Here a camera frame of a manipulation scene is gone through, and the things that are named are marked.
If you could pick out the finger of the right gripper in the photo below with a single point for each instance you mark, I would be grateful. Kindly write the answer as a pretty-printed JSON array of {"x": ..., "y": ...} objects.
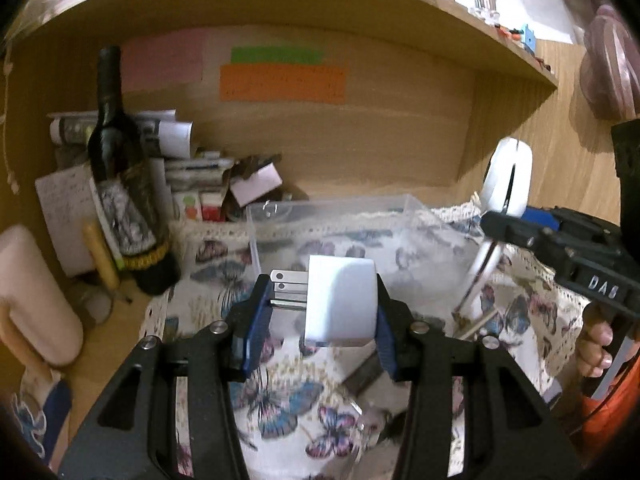
[
  {"x": 504, "y": 229},
  {"x": 541, "y": 217}
]

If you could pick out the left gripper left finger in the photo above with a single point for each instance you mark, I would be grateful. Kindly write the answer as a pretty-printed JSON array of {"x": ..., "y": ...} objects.
[{"x": 257, "y": 314}]

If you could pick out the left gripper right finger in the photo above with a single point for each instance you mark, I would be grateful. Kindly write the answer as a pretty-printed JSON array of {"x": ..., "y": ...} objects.
[{"x": 385, "y": 337}]

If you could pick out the white power adapter plug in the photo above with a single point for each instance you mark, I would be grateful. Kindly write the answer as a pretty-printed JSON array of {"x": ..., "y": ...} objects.
[{"x": 338, "y": 297}]

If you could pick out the person's right hand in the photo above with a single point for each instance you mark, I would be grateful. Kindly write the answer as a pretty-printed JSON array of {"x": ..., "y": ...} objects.
[{"x": 592, "y": 358}]

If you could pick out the clear plastic storage box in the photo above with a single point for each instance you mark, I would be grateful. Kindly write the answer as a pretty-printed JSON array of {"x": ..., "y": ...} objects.
[{"x": 404, "y": 237}]

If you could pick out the silver keys bunch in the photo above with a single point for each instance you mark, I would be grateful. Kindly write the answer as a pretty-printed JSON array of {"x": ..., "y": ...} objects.
[{"x": 370, "y": 428}]

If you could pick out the butterfly print lace cloth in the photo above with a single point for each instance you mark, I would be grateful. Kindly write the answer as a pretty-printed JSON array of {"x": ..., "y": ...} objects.
[{"x": 292, "y": 414}]

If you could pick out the small white cardboard box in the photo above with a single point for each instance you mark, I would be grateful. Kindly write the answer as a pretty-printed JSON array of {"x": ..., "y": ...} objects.
[{"x": 262, "y": 182}]

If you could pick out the yellow candle stick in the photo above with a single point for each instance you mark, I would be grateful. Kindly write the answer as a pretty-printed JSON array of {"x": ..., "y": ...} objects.
[{"x": 100, "y": 254}]

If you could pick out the pink striped curtain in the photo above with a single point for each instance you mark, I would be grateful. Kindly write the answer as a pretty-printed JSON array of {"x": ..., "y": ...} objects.
[{"x": 609, "y": 74}]

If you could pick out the stack of books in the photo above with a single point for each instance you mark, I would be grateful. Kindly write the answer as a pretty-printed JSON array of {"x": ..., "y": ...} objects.
[{"x": 198, "y": 186}]

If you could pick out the dark wine bottle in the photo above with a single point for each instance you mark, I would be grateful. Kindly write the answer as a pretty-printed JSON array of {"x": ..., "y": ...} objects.
[{"x": 123, "y": 180}]

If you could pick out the small blue block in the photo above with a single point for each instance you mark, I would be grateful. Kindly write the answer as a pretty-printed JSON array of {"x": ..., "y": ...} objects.
[{"x": 528, "y": 40}]

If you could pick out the rolled newspaper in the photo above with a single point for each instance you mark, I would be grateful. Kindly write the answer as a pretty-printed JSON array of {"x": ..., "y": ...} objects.
[{"x": 161, "y": 132}]

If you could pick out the white handwritten note paper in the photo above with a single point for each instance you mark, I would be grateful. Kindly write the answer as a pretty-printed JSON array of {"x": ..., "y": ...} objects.
[{"x": 66, "y": 202}]

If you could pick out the pink foam roller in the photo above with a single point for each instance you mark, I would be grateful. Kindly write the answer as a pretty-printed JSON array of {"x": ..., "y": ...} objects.
[{"x": 39, "y": 309}]

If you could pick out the orange sticky note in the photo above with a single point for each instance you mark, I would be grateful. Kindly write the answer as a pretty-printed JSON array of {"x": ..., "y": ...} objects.
[{"x": 282, "y": 82}]

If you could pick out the blue cartoon sticker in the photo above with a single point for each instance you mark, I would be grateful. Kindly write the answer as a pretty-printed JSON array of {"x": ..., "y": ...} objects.
[{"x": 32, "y": 424}]

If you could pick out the green sticky note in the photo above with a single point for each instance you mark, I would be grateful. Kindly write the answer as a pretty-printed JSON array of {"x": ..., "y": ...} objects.
[{"x": 276, "y": 55}]

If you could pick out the pink sticky note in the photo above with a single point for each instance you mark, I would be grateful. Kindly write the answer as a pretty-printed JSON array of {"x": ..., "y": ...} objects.
[{"x": 158, "y": 62}]

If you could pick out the wooden shelf board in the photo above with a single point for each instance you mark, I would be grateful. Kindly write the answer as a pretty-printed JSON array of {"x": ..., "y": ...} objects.
[{"x": 438, "y": 27}]

